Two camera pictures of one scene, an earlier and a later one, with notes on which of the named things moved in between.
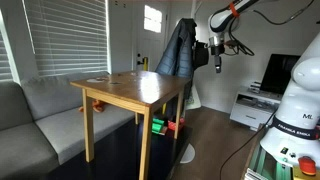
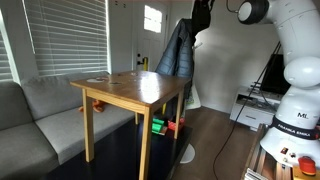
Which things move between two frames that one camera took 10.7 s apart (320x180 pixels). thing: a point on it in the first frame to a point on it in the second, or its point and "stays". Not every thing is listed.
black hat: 200,55 to 201,15
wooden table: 138,91 stays
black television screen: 278,72 stays
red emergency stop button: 307,165 stays
